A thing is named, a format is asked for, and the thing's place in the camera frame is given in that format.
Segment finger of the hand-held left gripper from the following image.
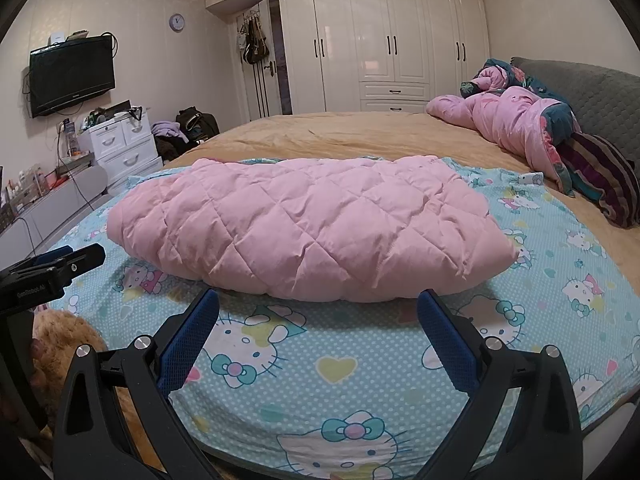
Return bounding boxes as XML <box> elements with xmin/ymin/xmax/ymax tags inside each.
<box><xmin>10</xmin><ymin>243</ymin><xmax>107</xmax><ymax>287</ymax></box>
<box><xmin>30</xmin><ymin>246</ymin><xmax>76</xmax><ymax>267</ymax></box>

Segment hanging dark bags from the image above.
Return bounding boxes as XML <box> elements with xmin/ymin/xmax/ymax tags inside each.
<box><xmin>242</xmin><ymin>15</ymin><xmax>271</xmax><ymax>65</ymax></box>

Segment dark striped pillow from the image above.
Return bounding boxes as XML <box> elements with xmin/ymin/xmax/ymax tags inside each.
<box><xmin>557</xmin><ymin>132</ymin><xmax>640</xmax><ymax>228</ymax></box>

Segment black bag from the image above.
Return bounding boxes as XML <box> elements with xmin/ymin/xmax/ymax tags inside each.
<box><xmin>175</xmin><ymin>106</ymin><xmax>221</xmax><ymax>141</ymax></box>

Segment white wardrobe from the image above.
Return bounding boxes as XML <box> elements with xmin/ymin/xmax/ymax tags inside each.
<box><xmin>205</xmin><ymin>0</ymin><xmax>488</xmax><ymax>116</ymax></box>

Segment blue cartoon cat bed sheet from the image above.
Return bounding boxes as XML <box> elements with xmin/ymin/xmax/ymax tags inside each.
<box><xmin>42</xmin><ymin>156</ymin><xmax>640</xmax><ymax>480</ymax></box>

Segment dark clothes pile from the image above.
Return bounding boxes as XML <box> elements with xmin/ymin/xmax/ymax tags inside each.
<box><xmin>154</xmin><ymin>135</ymin><xmax>196</xmax><ymax>163</ymax></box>

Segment fuzzy yellow blanket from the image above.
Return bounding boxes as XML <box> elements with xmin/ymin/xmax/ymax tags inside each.
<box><xmin>32</xmin><ymin>309</ymin><xmax>166</xmax><ymax>480</ymax></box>

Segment black cable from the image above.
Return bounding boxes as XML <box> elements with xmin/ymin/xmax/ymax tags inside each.
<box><xmin>57</xmin><ymin>157</ymin><xmax>98</xmax><ymax>211</ymax></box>

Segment grey low cabinet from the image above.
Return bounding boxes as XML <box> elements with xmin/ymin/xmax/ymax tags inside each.
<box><xmin>0</xmin><ymin>155</ymin><xmax>108</xmax><ymax>271</ymax></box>

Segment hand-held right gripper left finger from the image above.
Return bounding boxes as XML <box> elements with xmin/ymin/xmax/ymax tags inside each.
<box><xmin>52</xmin><ymin>289</ymin><xmax>221</xmax><ymax>480</ymax></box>

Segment white drawer cabinet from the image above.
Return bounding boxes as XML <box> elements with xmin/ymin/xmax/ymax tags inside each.
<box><xmin>87</xmin><ymin>105</ymin><xmax>165</xmax><ymax>191</ymax></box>

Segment tan bed blanket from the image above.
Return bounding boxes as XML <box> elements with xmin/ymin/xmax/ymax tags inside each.
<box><xmin>162</xmin><ymin>111</ymin><xmax>640</xmax><ymax>271</ymax></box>

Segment bedroom door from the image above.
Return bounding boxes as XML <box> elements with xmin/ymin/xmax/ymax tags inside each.
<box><xmin>236</xmin><ymin>0</ymin><xmax>293</xmax><ymax>122</ymax></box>

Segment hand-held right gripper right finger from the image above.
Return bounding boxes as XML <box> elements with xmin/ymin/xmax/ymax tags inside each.
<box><xmin>417</xmin><ymin>290</ymin><xmax>583</xmax><ymax>480</ymax></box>

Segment pink floral duvet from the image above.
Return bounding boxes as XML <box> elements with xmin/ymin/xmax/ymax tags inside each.
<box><xmin>425</xmin><ymin>57</ymin><xmax>583</xmax><ymax>196</ymax></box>

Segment purple clothes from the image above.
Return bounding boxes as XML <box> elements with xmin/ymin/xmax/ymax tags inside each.
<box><xmin>151</xmin><ymin>121</ymin><xmax>190</xmax><ymax>143</ymax></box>

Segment pink quilted jacket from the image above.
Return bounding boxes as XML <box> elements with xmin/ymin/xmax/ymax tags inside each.
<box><xmin>106</xmin><ymin>156</ymin><xmax>521</xmax><ymax>303</ymax></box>

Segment black flat television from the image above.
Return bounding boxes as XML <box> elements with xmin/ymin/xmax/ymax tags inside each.
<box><xmin>29</xmin><ymin>35</ymin><xmax>117</xmax><ymax>118</ymax></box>

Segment grey quilted headboard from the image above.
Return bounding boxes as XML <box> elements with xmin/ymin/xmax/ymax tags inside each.
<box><xmin>510</xmin><ymin>56</ymin><xmax>640</xmax><ymax>161</ymax></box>

